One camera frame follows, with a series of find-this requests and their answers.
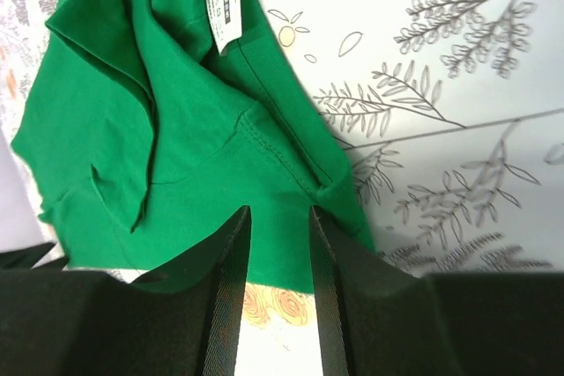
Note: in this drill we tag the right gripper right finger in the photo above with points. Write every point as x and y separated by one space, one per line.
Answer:
374 319

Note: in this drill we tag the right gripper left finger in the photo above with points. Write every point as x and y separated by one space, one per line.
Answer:
182 318

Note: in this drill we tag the green t-shirt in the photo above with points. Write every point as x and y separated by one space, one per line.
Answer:
143 140

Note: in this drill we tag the floral table mat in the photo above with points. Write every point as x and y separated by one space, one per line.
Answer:
450 113

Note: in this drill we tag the white garment label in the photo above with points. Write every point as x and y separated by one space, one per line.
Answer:
225 21

